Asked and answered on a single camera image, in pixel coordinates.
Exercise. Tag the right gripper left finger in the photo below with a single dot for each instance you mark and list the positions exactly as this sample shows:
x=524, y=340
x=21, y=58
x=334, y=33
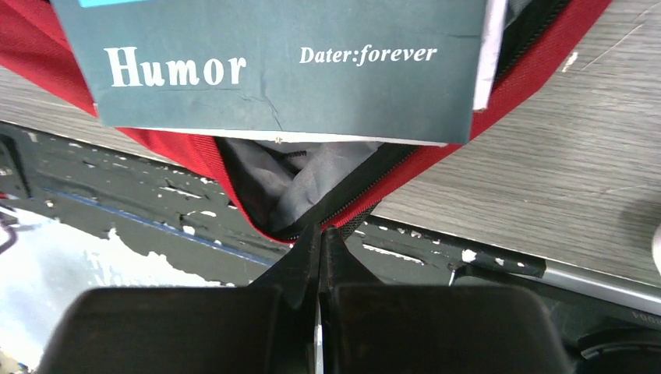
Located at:
x=267, y=326

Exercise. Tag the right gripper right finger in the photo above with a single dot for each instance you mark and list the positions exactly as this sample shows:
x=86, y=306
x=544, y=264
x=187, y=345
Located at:
x=373, y=327

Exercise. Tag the red backpack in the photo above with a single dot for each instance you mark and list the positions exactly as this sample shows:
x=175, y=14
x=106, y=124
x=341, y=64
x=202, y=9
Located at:
x=281, y=188

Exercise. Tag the teal Humor book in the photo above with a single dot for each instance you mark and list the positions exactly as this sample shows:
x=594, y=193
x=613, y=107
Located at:
x=411, y=72

